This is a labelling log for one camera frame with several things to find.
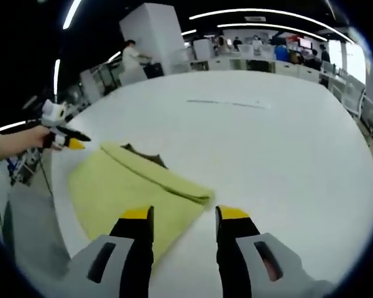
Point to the wall screen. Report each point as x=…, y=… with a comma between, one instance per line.
x=306, y=43

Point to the yellow blue grey garment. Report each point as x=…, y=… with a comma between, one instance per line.
x=121, y=192

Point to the white storage rack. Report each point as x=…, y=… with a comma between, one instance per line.
x=99, y=82

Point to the person's left hand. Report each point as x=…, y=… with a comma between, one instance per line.
x=38, y=138

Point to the white square pillar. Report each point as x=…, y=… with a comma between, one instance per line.
x=155, y=34

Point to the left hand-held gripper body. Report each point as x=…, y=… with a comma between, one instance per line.
x=54, y=113

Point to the short curved ceiling light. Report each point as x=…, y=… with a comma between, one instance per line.
x=267, y=26

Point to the long curved ceiling light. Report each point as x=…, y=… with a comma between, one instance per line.
x=267, y=11

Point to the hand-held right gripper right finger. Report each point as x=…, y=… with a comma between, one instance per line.
x=255, y=273

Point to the black bin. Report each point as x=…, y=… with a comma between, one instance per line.
x=153, y=70

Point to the white mesh office chair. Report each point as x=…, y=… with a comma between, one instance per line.
x=354, y=99

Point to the row of white desk cabinets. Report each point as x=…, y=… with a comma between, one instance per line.
x=286, y=68

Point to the blue container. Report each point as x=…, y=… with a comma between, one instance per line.
x=280, y=53

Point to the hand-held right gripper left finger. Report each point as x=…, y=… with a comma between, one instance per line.
x=112, y=273

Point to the white panel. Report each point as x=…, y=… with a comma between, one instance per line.
x=203, y=49

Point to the ceiling light strip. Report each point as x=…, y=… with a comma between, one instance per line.
x=57, y=76
x=71, y=14
x=11, y=126
x=114, y=56

